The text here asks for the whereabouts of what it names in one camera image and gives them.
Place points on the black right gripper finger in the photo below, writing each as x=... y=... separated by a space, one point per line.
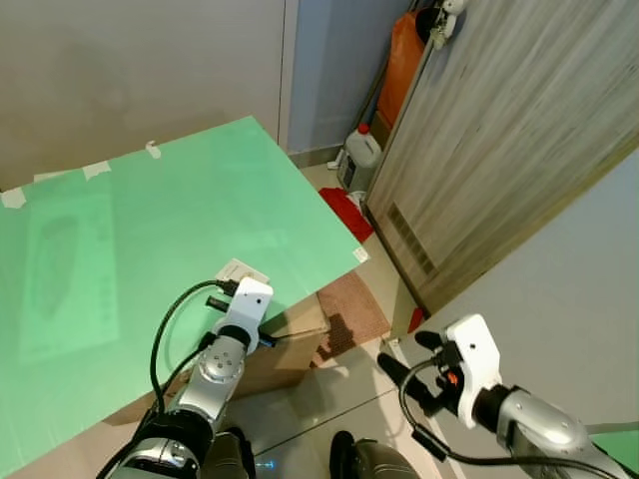
x=430 y=340
x=399 y=374

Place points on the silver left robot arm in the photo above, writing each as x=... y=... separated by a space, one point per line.
x=215 y=374

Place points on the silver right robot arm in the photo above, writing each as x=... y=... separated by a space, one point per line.
x=544 y=429

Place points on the small red object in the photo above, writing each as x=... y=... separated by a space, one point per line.
x=415 y=320

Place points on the black robot right leg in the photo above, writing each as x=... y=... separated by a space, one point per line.
x=369 y=459

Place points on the black robot leg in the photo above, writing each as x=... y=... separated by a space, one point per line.
x=369 y=459
x=228 y=454

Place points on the white tape piece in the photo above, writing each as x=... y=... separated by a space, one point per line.
x=97 y=170
x=360 y=255
x=12 y=198
x=153 y=150

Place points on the black robot left leg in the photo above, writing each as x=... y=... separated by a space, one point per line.
x=228 y=454

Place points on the red cloth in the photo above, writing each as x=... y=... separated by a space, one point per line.
x=346 y=213

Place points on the white plastic jug red cap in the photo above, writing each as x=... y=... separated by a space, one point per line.
x=361 y=160

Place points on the orange bag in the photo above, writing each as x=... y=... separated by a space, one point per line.
x=399 y=60

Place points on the white plush doll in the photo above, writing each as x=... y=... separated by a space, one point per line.
x=451 y=12

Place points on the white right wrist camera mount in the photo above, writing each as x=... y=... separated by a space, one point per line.
x=477 y=359

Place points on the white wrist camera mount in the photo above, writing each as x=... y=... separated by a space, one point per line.
x=248 y=304
x=477 y=359

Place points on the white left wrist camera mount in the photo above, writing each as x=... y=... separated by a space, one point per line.
x=248 y=304

